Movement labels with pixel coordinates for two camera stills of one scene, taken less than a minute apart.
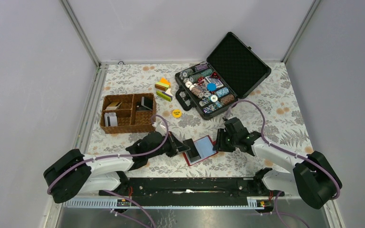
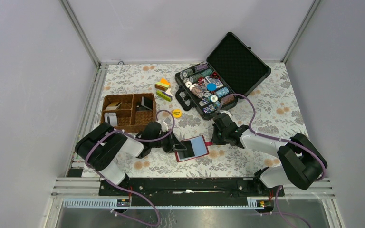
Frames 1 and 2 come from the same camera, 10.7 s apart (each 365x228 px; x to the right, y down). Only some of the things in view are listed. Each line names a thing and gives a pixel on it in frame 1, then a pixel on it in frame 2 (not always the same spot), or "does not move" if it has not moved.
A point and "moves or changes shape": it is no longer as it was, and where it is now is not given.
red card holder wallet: [205, 147] moves or changes shape
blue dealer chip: [211, 87] does not move
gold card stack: [113, 106] does not move
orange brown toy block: [163, 84] does not move
